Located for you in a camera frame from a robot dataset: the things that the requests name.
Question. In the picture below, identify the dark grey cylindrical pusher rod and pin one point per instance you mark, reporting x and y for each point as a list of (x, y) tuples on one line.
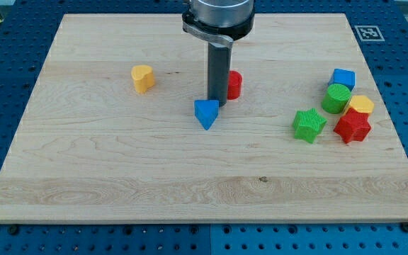
[(219, 58)]

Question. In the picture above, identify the blue triangle block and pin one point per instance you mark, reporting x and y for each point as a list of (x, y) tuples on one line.
[(206, 111)]

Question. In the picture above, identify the green star block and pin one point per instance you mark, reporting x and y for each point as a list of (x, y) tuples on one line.
[(308, 124)]

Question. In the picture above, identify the red star block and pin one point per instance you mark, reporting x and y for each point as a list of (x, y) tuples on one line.
[(353, 126)]

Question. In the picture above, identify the red cylinder block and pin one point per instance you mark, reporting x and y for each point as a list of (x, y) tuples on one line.
[(234, 85)]

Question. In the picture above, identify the yellow heart block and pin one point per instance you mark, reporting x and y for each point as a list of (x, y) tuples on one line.
[(143, 78)]

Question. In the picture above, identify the blue cube block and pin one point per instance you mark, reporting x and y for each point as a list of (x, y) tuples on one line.
[(344, 77)]

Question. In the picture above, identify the green cylinder block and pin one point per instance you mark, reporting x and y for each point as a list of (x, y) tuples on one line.
[(336, 98)]

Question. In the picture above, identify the wooden board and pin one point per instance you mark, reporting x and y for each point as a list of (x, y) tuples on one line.
[(91, 150)]

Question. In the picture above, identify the yellow hexagon block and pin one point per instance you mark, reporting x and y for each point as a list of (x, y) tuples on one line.
[(361, 104)]

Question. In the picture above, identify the white fiducial marker tag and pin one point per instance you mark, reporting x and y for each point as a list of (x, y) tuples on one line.
[(369, 33)]

